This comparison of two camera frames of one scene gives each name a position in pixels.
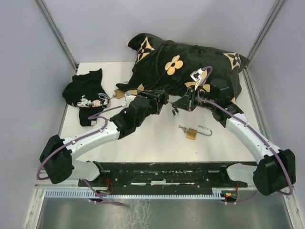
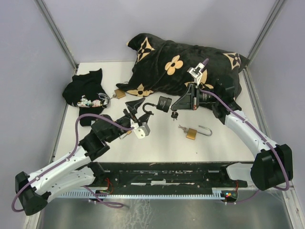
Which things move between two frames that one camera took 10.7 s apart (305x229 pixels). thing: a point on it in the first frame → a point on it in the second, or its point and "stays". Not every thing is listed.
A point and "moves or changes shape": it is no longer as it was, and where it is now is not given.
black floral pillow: (166, 66) stays
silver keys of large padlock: (185, 130) stays
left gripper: (154, 98) → (134, 105)
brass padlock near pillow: (119, 93) stays
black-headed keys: (174, 112) moves or changes shape
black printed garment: (86, 91) stays
